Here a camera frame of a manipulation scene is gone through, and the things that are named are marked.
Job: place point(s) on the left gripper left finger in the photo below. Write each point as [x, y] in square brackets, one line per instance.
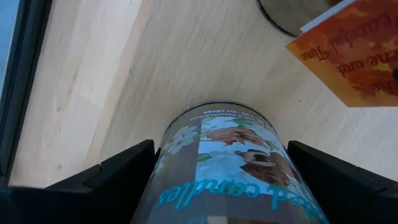
[109, 193]

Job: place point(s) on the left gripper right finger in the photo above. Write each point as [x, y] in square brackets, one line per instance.
[351, 199]

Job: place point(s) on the orange book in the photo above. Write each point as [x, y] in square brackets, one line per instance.
[348, 56]

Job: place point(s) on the wooden shelf with black legs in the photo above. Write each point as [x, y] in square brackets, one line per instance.
[186, 62]

